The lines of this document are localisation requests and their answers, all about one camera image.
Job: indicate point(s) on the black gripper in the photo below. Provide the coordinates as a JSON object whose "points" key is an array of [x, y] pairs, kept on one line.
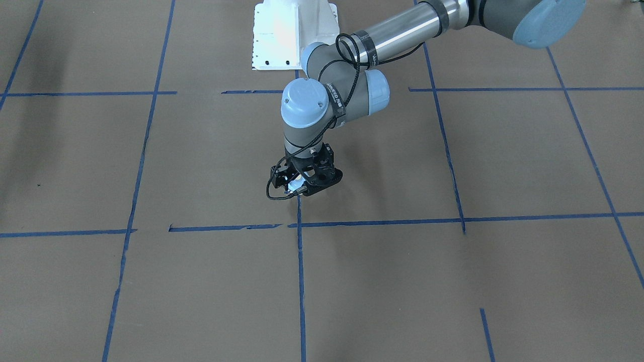
{"points": [[279, 174]]}

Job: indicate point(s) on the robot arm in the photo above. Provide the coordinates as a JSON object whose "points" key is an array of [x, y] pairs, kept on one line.
{"points": [[342, 82]]}

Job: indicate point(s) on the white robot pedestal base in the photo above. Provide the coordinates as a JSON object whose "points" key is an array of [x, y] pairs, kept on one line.
{"points": [[283, 29]]}

